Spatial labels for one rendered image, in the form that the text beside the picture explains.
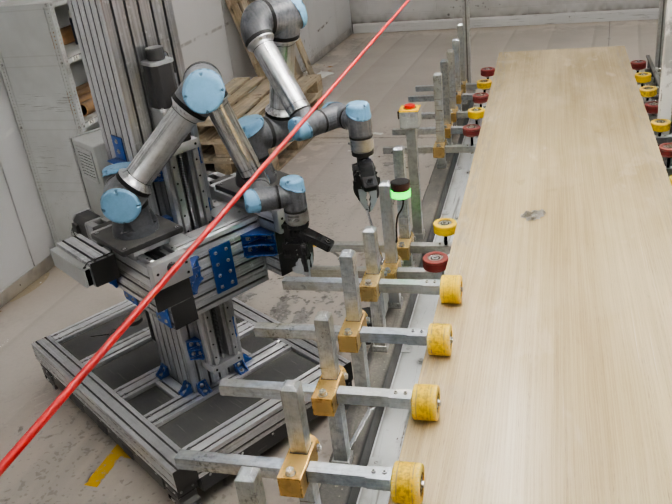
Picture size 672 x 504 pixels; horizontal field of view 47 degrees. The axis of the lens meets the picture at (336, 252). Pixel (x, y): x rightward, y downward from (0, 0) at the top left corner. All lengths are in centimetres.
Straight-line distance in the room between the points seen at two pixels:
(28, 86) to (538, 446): 364
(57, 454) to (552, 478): 230
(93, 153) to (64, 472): 129
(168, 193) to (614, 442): 167
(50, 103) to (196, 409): 219
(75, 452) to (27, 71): 219
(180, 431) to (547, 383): 157
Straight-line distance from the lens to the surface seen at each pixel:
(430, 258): 241
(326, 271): 249
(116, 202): 233
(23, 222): 485
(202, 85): 222
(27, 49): 459
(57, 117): 462
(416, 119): 279
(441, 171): 362
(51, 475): 336
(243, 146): 245
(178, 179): 267
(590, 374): 192
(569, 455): 170
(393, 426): 220
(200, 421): 302
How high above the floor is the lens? 204
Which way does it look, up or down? 27 degrees down
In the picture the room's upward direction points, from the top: 7 degrees counter-clockwise
